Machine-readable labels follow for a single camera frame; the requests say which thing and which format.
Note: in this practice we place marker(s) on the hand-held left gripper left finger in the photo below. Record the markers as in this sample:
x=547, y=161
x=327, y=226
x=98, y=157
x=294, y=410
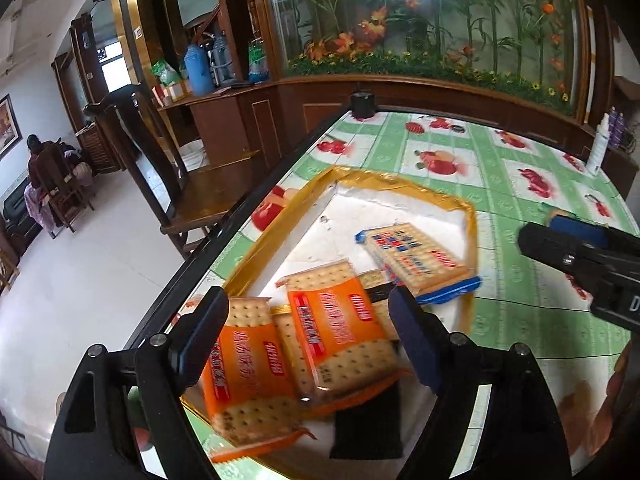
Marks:
x=192, y=360

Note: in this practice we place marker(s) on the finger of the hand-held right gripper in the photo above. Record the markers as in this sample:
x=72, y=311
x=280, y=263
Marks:
x=575, y=225
x=550, y=250

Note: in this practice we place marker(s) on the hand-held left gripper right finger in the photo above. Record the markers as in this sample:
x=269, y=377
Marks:
x=415, y=340

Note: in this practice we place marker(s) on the orange cracker packet red stripe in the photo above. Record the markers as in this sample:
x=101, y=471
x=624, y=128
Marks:
x=250, y=375
x=335, y=330

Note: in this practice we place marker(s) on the round cracker packet black label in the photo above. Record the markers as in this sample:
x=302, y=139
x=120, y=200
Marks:
x=372, y=280

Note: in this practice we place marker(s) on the blue edged cracker packet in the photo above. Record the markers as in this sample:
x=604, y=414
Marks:
x=415, y=260

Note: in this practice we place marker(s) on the dark green snack packet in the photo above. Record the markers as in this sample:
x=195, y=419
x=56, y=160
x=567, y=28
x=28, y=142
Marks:
x=367, y=425

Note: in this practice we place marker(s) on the yellow rimmed white box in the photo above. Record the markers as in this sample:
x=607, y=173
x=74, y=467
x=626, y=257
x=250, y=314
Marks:
x=380, y=205

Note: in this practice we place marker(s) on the person's right hand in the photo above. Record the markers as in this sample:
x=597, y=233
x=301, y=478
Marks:
x=622, y=380

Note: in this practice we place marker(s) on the green fruit print tablecloth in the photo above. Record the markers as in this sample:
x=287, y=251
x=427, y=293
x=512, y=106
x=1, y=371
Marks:
x=500, y=200

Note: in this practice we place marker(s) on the white spray bottle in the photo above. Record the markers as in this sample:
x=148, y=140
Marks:
x=598, y=147

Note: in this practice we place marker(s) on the purple spray can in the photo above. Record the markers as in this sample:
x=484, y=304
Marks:
x=621, y=131
x=613, y=130

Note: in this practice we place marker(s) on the dark wooden chair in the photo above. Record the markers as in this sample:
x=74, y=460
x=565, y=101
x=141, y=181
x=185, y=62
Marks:
x=65, y=190
x=200, y=195

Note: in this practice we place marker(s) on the small black holder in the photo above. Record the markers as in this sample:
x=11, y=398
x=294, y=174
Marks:
x=363, y=105

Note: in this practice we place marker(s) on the brown wooden cabinet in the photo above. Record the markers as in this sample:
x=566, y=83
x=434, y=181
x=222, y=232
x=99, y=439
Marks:
x=225, y=125

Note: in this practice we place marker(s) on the glass panel with artificial flowers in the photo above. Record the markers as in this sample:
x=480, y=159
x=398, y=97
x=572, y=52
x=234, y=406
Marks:
x=425, y=25

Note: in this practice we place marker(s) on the small orange white carton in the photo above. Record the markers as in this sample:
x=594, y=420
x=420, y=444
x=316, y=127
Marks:
x=176, y=92

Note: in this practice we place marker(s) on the green white bag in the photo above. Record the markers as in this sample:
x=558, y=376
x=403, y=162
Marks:
x=166, y=72

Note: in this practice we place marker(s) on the blue thermos jug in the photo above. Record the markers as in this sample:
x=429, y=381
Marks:
x=198, y=70

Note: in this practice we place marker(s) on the large clear water bottle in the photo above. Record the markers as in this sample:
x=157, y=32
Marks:
x=222, y=60

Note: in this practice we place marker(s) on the green label plastic bottle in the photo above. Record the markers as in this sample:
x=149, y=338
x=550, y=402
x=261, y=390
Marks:
x=257, y=62

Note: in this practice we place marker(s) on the framed wall painting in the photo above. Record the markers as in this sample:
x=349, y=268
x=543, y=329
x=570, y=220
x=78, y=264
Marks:
x=7, y=127

